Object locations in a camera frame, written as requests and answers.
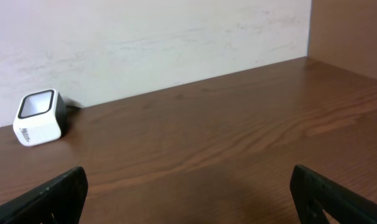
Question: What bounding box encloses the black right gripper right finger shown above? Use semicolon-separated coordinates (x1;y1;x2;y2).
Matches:
290;164;377;224

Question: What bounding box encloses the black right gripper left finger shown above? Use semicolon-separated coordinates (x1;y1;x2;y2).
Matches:
0;166;88;223

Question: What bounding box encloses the white barcode scanner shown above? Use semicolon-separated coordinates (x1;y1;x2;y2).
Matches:
12;88;68;147

